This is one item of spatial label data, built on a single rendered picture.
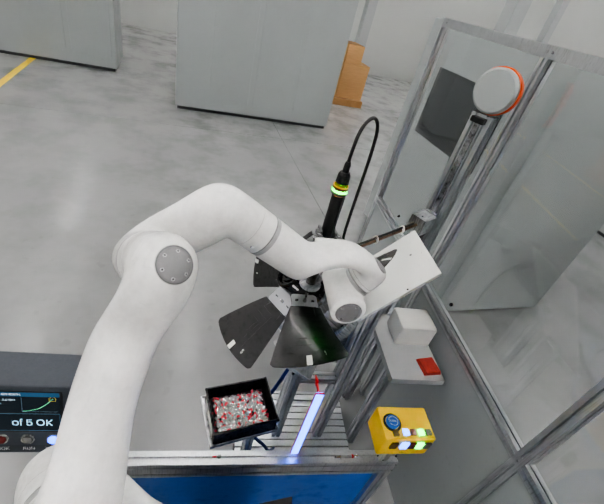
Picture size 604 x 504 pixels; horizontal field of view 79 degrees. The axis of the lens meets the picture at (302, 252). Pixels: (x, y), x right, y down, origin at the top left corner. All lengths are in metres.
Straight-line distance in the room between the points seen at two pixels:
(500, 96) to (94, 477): 1.49
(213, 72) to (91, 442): 6.10
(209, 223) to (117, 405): 0.32
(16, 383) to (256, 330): 0.70
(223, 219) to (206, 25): 5.78
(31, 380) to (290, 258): 0.60
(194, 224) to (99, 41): 7.49
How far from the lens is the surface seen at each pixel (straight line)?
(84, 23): 8.09
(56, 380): 0.98
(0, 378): 1.02
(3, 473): 2.35
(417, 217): 1.58
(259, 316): 1.35
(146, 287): 0.56
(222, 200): 0.67
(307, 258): 0.77
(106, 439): 0.66
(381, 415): 1.22
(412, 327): 1.68
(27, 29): 8.32
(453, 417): 1.76
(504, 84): 1.53
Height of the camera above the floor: 2.03
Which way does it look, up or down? 35 degrees down
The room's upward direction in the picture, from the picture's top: 16 degrees clockwise
